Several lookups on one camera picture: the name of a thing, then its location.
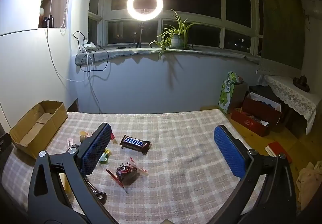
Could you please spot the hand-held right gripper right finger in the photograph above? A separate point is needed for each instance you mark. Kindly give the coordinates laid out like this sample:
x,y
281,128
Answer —
x,y
230,153

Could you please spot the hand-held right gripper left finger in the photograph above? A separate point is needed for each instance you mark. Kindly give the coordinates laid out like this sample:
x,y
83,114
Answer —
x,y
96,149

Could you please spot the green snack packet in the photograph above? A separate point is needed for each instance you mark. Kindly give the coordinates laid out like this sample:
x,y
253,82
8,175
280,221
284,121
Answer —
x,y
103,159

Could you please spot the red snack packet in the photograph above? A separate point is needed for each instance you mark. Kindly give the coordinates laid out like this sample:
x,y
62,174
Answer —
x,y
113,138

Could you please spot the brown chocolate bar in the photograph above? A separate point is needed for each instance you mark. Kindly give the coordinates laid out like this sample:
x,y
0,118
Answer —
x,y
134,143

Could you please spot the dark red candy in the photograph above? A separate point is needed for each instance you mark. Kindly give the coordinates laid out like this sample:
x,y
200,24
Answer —
x,y
127,173

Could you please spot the cardboard box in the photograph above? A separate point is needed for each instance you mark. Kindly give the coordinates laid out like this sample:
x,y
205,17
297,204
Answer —
x,y
37,138

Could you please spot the packaged brown egg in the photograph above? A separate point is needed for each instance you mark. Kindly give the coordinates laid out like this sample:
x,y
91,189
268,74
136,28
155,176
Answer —
x,y
83,137

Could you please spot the pink snack packet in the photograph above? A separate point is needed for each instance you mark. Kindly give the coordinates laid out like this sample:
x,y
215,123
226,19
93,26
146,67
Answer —
x,y
69,141

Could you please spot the red flat box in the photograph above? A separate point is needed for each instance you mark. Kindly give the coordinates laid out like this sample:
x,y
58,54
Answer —
x,y
249,123

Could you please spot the dark metal object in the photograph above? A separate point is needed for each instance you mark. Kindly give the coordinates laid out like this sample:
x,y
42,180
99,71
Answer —
x,y
98,192

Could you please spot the red booklet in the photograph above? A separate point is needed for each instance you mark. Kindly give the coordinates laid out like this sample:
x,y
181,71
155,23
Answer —
x,y
276,148

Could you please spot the dark wooden furniture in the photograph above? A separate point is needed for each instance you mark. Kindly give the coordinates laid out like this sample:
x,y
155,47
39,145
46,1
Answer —
x,y
74,107

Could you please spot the dark red open box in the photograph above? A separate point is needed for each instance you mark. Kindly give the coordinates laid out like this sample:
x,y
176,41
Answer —
x,y
259,113

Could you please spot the green gift bag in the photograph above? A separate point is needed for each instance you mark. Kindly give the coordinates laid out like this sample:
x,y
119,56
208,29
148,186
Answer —
x,y
226,98

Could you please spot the black bag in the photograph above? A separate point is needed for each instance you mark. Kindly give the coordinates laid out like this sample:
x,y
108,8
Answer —
x,y
264,92

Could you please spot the cream crumpled cloth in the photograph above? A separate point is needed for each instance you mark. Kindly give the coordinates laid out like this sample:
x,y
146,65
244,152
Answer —
x,y
309,181

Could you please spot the lace covered side table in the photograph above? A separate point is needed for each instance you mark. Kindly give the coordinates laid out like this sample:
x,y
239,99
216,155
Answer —
x,y
294,98

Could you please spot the dark brown figurine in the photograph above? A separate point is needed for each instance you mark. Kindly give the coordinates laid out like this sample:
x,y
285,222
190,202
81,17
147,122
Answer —
x,y
301,83

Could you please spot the white power strip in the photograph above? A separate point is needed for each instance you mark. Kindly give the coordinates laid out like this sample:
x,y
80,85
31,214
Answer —
x,y
89,45

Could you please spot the white wardrobe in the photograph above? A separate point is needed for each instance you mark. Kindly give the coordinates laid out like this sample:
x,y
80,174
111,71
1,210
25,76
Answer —
x,y
25,63

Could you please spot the black light stand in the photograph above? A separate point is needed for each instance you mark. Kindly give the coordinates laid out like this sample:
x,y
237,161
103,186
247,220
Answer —
x,y
140,35

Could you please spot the potted spider plant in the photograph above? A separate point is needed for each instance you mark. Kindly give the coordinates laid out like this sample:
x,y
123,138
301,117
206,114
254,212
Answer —
x,y
176,39

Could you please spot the dark bottle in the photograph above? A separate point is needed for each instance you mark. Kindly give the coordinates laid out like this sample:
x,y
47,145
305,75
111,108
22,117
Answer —
x,y
44,22
51,21

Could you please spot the dark curtain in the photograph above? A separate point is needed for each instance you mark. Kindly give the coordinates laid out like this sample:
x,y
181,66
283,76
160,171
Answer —
x,y
281,25

